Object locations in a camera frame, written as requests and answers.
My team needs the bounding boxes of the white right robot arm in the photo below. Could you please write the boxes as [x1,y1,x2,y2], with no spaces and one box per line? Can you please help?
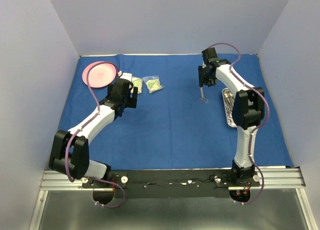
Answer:
[198,47,265,186]

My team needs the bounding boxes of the pink plastic plate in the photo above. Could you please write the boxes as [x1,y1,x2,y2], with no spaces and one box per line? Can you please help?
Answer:
[82,61,118,88]

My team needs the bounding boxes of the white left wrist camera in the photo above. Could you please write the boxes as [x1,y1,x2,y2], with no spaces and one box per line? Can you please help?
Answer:
[118,71,132,82]

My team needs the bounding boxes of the aluminium table edge rail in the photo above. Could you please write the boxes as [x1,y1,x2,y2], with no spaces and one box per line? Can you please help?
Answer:
[79,52,258,58]

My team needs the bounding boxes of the green gauze packet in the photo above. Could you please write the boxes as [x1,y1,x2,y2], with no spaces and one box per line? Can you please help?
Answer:
[143,76,164,93]
[131,76,143,94]

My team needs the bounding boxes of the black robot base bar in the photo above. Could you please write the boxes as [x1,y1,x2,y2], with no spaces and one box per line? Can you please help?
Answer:
[82,168,260,204]

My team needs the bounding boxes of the steel surgical instruments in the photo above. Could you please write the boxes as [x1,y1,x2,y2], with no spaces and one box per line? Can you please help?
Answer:
[223,93,236,127]

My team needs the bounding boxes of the blue surgical drape cloth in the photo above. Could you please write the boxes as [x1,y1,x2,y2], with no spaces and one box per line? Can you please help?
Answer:
[46,53,294,171]

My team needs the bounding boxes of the steel instrument tray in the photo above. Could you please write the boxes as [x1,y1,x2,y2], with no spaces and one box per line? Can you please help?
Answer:
[222,88,237,128]

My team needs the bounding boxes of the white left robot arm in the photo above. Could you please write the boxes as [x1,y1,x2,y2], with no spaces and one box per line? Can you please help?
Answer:
[48,78,138,187]

